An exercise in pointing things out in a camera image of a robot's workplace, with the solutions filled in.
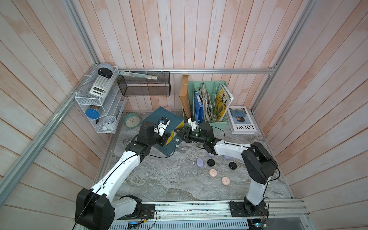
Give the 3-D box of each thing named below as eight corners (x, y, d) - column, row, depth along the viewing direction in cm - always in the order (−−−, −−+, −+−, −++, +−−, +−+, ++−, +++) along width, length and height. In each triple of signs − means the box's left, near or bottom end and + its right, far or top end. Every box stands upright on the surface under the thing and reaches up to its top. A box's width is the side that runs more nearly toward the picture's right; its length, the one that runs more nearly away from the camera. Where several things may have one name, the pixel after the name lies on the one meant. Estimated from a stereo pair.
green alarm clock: (128, 130, 110) (123, 119, 100) (126, 126, 112) (121, 115, 103) (141, 125, 113) (138, 114, 103) (140, 121, 116) (136, 110, 106)
